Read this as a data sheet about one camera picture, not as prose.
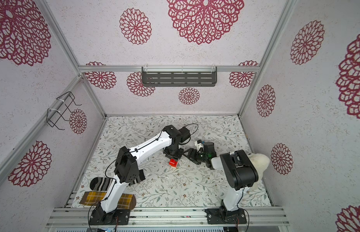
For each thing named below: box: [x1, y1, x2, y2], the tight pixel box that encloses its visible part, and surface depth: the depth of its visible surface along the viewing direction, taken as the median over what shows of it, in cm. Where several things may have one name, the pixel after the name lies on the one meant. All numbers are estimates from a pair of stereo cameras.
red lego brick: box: [168, 158, 179, 168], surface depth 85 cm
